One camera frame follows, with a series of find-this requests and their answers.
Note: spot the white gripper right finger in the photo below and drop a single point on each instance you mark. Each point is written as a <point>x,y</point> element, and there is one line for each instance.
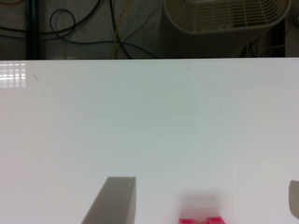
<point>294,198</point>

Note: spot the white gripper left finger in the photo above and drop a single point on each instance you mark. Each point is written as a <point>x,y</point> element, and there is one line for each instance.
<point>115,202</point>

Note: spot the pink linking cube block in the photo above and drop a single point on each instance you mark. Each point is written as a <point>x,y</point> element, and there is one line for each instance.
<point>208,220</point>

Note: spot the dark vertical post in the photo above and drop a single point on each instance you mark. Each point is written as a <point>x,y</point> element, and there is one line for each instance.
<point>32,29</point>

